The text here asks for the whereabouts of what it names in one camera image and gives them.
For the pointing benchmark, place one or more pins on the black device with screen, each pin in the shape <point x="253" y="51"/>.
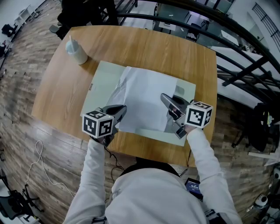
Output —
<point x="193" y="188"/>

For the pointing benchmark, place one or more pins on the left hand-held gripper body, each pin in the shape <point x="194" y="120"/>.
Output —
<point x="97" y="124"/>

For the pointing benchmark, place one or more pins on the black office chair by table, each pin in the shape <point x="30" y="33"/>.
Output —
<point x="83" y="13"/>

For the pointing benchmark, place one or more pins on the black chair with jacket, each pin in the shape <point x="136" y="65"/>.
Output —
<point x="258" y="129"/>

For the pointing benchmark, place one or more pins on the white round camera device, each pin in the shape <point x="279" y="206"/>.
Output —
<point x="261" y="200"/>

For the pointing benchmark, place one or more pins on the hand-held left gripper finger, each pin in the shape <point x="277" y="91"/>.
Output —
<point x="122" y="116"/>
<point x="116" y="109"/>

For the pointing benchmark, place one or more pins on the white cup with tissue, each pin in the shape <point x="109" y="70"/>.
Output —
<point x="77" y="53"/>

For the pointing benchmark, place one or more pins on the person's black trousers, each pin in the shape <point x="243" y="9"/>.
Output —
<point x="151" y="163"/>

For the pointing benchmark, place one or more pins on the yellow hanging toy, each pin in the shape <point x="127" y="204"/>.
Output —
<point x="268" y="118"/>

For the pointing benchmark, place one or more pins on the white board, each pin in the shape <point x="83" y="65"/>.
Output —
<point x="264" y="156"/>

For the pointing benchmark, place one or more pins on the person's right forearm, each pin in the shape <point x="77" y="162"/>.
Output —
<point x="203" y="157"/>

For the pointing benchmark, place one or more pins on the small black office chair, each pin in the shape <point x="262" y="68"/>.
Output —
<point x="8" y="30"/>

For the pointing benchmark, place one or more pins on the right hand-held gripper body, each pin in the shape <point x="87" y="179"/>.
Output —
<point x="198" y="114"/>

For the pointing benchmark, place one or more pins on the pale green cutting mat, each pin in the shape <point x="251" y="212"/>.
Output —
<point x="100" y="76"/>

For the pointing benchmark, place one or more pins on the black swivel chair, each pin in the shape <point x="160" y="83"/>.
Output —
<point x="15" y="201"/>

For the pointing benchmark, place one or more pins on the person's left forearm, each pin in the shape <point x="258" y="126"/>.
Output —
<point x="96" y="166"/>

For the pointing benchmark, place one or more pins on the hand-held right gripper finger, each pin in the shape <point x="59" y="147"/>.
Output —
<point x="169" y="105"/>
<point x="181" y="101"/>

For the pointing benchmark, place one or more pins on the small white desk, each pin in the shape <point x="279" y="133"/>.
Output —
<point x="23" y="14"/>

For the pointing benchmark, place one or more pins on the person's white sweater torso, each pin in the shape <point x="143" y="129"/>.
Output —
<point x="151" y="197"/>

